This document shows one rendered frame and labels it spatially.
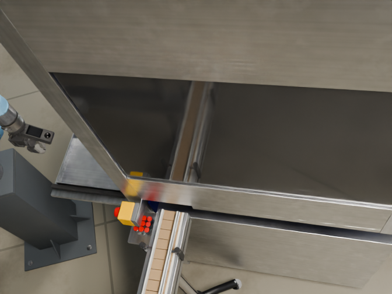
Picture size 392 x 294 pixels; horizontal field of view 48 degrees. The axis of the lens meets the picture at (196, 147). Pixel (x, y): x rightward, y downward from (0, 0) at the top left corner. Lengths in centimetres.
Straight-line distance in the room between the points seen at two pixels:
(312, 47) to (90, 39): 42
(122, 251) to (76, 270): 30
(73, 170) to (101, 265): 92
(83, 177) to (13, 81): 193
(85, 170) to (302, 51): 137
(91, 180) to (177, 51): 119
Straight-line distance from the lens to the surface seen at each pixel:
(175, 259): 169
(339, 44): 80
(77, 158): 205
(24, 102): 362
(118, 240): 281
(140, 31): 85
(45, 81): 111
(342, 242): 180
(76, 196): 197
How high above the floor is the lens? 253
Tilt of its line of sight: 60 degrees down
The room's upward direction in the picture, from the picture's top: 19 degrees counter-clockwise
